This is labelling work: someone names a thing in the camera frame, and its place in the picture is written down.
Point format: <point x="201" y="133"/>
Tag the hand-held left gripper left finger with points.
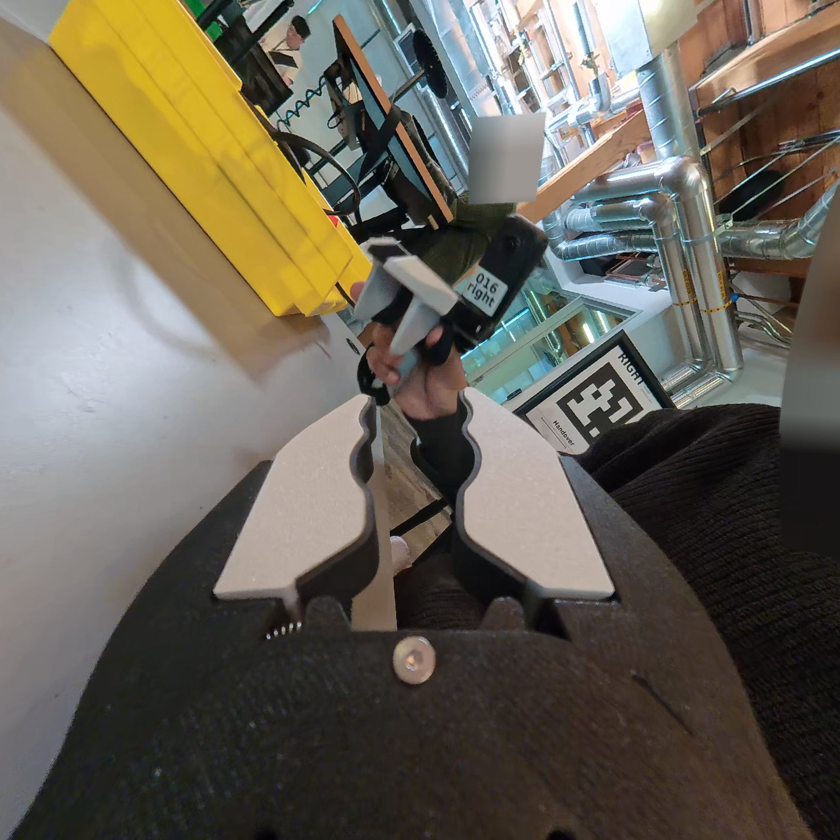
<point x="295" y="518"/>

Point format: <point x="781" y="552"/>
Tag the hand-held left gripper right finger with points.
<point x="531" y="518"/>

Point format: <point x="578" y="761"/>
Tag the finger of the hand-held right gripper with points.
<point x="374" y="295"/>
<point x="423" y="285"/>

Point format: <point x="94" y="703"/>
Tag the person's right hand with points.
<point x="430" y="394"/>

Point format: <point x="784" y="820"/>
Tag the black chair base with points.
<point x="423" y="515"/>

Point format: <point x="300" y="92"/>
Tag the wooden ceiling beam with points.
<point x="590" y="154"/>

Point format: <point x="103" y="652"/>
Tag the black desk wooden edge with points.
<point x="394" y="151"/>

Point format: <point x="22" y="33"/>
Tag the framed tag sign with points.
<point x="604" y="400"/>

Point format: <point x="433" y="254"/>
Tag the silver ventilation ducts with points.
<point x="689" y="229"/>

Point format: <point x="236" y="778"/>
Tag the yellow storage bin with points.
<point x="197" y="151"/>

